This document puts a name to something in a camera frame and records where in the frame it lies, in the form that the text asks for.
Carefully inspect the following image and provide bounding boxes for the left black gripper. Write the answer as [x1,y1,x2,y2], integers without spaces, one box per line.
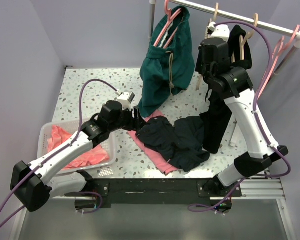
[108,105,146,133]

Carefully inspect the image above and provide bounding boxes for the dark navy shorts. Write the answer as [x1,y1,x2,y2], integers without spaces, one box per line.
[136,116,210,172]

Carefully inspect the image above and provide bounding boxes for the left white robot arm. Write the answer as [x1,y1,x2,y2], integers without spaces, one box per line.
[10,100,146,212]

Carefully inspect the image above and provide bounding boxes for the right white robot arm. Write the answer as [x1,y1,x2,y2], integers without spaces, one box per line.
[196,37,288,197]

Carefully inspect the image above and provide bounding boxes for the pink folded shorts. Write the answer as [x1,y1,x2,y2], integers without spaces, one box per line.
[127,110,179,176]

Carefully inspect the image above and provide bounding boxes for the green hanging shorts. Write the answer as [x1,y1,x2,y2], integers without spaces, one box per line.
[138,6,195,118]

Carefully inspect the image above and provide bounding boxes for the black hanging shorts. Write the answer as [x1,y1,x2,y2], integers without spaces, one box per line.
[195,25,252,154]

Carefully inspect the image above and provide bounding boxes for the pink hanger with green shorts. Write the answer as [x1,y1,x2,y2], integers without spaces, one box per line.
[153,0,182,48]

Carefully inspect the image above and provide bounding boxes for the beige hanger with black shorts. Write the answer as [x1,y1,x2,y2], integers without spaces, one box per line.
[239,13,258,60]

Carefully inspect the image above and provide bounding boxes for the empty pink hanger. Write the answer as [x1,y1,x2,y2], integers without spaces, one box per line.
[254,25,300,101]

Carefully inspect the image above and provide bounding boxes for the coral pink patterned garment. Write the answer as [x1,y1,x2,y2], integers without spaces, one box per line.
[46,124,110,171]

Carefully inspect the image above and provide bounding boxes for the white plastic laundry basket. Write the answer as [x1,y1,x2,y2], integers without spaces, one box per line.
[37,119,117,175]

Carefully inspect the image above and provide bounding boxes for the metal clothes rack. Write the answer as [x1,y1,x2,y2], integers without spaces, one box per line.
[147,0,300,148]

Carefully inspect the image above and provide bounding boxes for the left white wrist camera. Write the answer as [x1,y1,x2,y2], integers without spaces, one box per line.
[116,91,135,110]

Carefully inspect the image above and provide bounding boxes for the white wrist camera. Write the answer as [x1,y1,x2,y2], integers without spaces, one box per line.
[116,91,135,110]
[207,22,230,42]

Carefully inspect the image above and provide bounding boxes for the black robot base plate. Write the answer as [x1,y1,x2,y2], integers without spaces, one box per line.
[65,178,242,210]

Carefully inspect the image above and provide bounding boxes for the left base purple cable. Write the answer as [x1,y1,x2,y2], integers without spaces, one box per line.
[74,191,105,215]

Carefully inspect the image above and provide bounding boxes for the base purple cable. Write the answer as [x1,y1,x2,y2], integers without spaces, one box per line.
[187,178,248,213]
[74,191,105,215]

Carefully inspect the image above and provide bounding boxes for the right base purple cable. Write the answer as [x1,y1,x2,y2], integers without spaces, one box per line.
[187,178,248,213]

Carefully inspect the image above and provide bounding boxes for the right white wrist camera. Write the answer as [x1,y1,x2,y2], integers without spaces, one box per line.
[207,22,230,42]

